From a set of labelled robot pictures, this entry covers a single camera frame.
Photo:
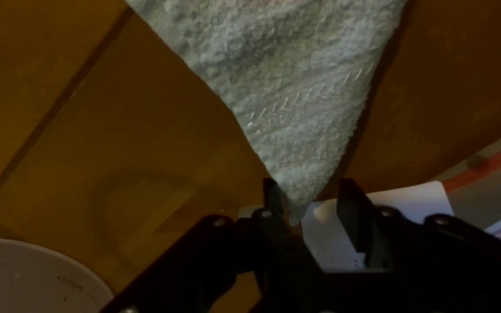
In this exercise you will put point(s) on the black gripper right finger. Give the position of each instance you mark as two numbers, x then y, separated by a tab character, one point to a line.
382	236

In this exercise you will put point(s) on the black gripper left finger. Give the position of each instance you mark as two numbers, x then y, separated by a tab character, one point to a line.
290	274

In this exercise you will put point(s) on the light blue towel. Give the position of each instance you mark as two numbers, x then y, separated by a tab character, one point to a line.
295	74

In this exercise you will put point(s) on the wooden drawer dresser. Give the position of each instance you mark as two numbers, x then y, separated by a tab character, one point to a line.
112	149

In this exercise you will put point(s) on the clear plastic measuring pitcher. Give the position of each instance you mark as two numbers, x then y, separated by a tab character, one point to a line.
41	281

